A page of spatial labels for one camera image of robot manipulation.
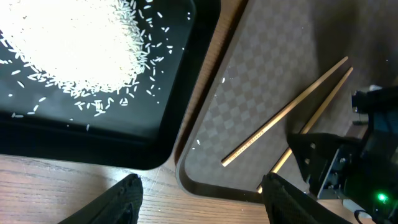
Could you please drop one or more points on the wooden chopstick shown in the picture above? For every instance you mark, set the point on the wooden chopstick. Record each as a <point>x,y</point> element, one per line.
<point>299,122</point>
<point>277,117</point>

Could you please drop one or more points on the pile of white rice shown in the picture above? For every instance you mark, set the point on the pile of white rice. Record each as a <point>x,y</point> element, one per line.
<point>81,46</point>

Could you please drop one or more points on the black tray bin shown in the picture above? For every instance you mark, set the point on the black tray bin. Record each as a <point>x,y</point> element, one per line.
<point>134,127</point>

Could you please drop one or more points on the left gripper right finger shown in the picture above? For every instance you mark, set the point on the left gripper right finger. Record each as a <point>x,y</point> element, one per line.
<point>286,204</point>

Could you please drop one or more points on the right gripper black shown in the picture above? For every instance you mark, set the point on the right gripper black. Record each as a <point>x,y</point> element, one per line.
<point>332,170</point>

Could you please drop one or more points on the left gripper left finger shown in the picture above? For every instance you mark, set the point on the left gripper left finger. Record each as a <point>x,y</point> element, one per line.
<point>119,204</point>

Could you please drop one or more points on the brown serving tray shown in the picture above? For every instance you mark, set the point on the brown serving tray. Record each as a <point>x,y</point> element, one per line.
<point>278,50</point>

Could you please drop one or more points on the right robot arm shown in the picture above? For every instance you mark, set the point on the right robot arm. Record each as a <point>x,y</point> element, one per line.
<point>380,139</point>

